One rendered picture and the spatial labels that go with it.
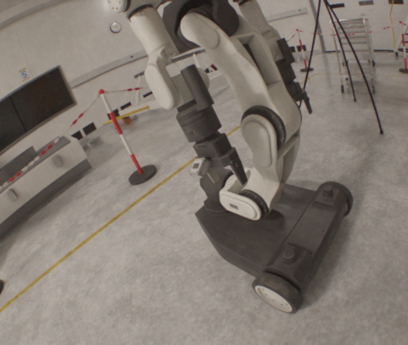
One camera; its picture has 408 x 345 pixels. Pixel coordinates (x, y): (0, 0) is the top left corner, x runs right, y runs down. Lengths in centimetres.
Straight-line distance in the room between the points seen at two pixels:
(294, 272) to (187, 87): 61
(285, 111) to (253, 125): 10
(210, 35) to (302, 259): 72
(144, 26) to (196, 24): 16
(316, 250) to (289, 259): 13
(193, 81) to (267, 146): 26
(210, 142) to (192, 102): 10
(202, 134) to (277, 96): 24
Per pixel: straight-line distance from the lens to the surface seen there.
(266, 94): 57
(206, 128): 47
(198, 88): 45
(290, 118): 62
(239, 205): 85
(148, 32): 51
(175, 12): 70
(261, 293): 87
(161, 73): 46
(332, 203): 93
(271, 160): 62
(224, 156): 48
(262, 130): 57
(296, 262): 75
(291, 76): 81
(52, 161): 311
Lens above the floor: 85
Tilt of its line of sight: 29 degrees down
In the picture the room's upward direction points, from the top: 22 degrees counter-clockwise
